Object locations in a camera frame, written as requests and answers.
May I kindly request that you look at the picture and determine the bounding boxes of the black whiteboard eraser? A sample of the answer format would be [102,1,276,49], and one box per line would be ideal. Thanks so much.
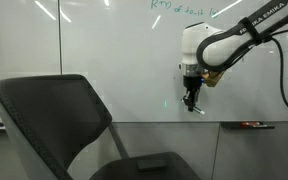
[136,159,168,173]

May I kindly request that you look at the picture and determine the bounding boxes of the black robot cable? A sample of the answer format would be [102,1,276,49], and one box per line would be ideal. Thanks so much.
[269,25,288,117]

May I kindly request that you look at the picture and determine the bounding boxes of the black fabric chair seat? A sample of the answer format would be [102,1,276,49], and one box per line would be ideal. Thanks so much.
[89,151,202,180]

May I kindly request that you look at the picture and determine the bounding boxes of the large white whiteboard panel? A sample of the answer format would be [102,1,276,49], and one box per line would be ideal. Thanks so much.
[59,0,288,123]

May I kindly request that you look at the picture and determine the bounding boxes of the black mesh chair backrest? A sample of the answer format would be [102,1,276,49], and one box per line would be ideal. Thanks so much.
[0,73,130,180]

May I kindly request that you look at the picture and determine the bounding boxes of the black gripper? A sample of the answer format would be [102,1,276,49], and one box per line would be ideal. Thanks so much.
[181,75,204,113]

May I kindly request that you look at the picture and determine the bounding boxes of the green whiteboard marker white cap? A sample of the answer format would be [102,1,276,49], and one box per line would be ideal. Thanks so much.
[182,97,206,116]

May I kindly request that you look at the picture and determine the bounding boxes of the yellow wrist camera block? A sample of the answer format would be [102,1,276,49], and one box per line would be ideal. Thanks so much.
[202,70,226,89]

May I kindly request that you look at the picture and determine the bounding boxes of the black marker tray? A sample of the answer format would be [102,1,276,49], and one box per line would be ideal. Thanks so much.
[220,121,276,130]

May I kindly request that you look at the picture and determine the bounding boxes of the red whiteboard marker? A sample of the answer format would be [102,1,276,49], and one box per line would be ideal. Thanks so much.
[240,121,262,127]

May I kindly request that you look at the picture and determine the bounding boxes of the white whiteboard panel green scribble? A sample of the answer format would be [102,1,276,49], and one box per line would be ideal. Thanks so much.
[0,0,61,123]

